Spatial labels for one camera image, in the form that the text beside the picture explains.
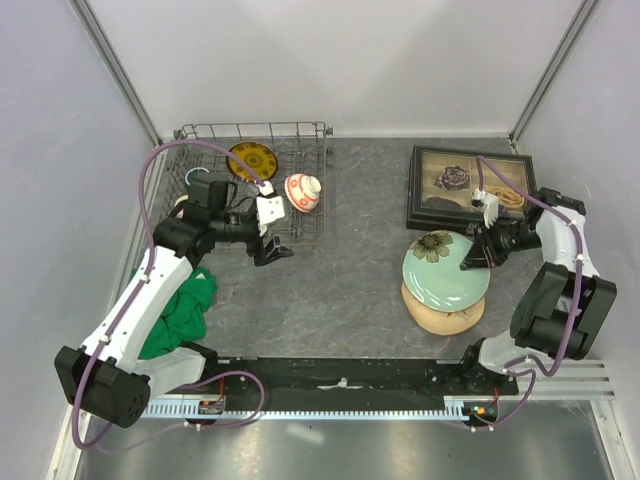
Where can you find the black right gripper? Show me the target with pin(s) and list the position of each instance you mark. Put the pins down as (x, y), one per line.
(476, 256)

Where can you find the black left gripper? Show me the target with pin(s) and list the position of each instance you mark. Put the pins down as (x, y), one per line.
(265, 255)

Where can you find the green flower plate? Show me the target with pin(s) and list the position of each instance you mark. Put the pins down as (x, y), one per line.
(431, 271)

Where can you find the cream bird plate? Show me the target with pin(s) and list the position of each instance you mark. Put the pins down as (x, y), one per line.
(442, 323)

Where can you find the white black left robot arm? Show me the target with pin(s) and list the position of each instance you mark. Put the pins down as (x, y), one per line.
(106, 376)

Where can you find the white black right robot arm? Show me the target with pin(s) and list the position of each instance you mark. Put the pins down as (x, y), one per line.
(560, 313)

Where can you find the white orange patterned bowl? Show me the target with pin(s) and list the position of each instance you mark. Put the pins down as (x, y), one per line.
(303, 191)

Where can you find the black glass-lid display box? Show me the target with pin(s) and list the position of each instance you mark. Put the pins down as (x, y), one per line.
(442, 182)

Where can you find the yellow patterned plate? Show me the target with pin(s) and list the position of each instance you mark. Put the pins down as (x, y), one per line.
(260, 158)

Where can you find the beige cup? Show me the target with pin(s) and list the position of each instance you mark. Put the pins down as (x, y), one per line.
(180, 200)

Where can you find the dark teal mug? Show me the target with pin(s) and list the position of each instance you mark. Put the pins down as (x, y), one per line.
(193, 173)

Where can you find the green cloth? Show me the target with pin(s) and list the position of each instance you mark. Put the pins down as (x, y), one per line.
(182, 319)

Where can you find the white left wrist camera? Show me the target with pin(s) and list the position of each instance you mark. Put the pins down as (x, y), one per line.
(270, 206)

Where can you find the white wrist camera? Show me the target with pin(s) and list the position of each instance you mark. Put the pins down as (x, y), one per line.
(488, 204)
(270, 206)

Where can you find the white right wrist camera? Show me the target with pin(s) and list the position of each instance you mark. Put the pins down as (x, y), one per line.
(488, 204)

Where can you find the grey wire dish rack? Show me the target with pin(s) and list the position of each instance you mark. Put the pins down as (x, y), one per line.
(300, 147)

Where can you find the slotted cable duct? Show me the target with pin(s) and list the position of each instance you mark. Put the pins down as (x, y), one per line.
(195, 409)

